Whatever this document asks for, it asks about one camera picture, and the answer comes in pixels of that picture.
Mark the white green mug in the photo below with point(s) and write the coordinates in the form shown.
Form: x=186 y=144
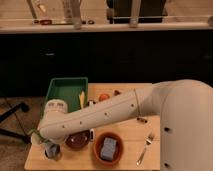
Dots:
x=35 y=137

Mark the grey blue towel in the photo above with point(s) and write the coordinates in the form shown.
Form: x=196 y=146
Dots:
x=51 y=149

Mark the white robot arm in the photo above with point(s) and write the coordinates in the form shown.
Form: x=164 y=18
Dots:
x=185 y=108

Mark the black office chair base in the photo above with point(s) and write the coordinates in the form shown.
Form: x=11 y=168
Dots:
x=10 y=123

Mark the small metal cup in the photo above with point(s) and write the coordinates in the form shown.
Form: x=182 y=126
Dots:
x=57 y=157

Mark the yellow banana piece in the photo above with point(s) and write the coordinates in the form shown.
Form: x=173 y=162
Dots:
x=82 y=99

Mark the green plastic tray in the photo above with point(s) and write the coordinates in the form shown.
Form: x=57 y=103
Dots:
x=67 y=90

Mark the orange ball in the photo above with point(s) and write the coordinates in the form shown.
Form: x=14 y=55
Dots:
x=103 y=97

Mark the purple bowl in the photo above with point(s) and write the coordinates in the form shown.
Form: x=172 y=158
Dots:
x=79 y=140

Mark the silver fork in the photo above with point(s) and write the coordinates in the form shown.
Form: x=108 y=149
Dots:
x=149 y=141

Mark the orange terracotta bowl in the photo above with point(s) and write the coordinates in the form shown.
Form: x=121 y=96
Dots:
x=97 y=145

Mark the brown wooden block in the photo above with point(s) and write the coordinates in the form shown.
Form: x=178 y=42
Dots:
x=142 y=120

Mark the blue sponge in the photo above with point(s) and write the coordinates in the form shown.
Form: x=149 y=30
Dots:
x=108 y=149

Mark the brown pine cone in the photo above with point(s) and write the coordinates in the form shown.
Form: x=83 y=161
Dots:
x=116 y=92

